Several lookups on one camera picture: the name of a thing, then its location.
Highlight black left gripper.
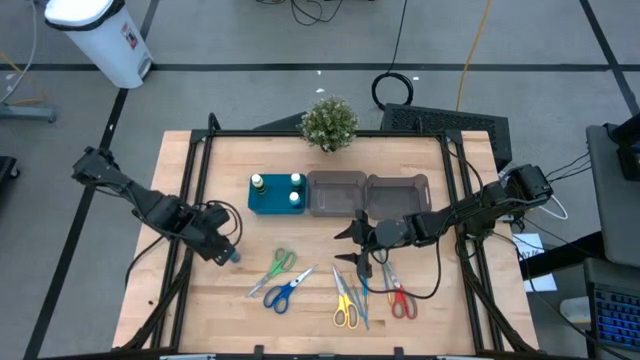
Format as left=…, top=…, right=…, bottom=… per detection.
left=192, top=219, right=239, bottom=266

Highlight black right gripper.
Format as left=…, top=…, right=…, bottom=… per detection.
left=333, top=209, right=381, bottom=279

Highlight green-handled scissors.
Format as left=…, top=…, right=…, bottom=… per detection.
left=247, top=247, right=299, bottom=300

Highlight yellow-handled scissors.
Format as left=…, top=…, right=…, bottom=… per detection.
left=331, top=263, right=361, bottom=330

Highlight blue-handled scissors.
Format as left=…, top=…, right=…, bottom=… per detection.
left=262, top=263, right=320, bottom=315

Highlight red-handled scissors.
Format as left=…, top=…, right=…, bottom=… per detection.
left=379, top=249, right=419, bottom=321

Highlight grey translucent plastic bin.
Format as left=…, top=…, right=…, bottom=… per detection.
left=365, top=172, right=434, bottom=221
left=305, top=169, right=370, bottom=219

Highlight blue plastic tray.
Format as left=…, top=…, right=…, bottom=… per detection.
left=247, top=172, right=309, bottom=216

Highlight small potted green plant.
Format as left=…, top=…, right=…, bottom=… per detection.
left=298, top=96, right=360, bottom=154

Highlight black mesh computer case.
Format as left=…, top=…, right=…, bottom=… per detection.
left=379, top=102, right=514, bottom=171

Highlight white paper sheet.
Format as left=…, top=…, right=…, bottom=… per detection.
left=512, top=232, right=559, bottom=294

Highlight white round stool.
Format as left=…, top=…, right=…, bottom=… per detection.
left=559, top=295, right=594, bottom=326

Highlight black floor object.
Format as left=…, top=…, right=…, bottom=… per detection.
left=0, top=155, right=21, bottom=182

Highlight grey stand base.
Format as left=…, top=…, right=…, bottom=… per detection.
left=0, top=102, right=59, bottom=124

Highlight white trash can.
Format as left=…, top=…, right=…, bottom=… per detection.
left=43, top=0, right=154, bottom=90

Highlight backlit keyboard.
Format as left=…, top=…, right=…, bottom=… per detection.
left=588, top=282, right=640, bottom=354

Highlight black desk device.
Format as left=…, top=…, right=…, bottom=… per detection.
left=606, top=112, right=640, bottom=182

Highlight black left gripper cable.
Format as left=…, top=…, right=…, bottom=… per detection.
left=199, top=198, right=245, bottom=249

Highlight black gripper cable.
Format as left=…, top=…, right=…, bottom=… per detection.
left=368, top=234, right=445, bottom=301
left=199, top=198, right=245, bottom=249

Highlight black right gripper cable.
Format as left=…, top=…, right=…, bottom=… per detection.
left=368, top=234, right=445, bottom=301

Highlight black hanging arm cable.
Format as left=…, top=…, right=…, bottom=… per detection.
left=438, top=139, right=486, bottom=201

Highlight thin black cable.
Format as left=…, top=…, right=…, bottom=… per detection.
left=370, top=0, right=415, bottom=112

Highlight yellow cable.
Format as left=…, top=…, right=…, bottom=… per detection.
left=455, top=0, right=495, bottom=112

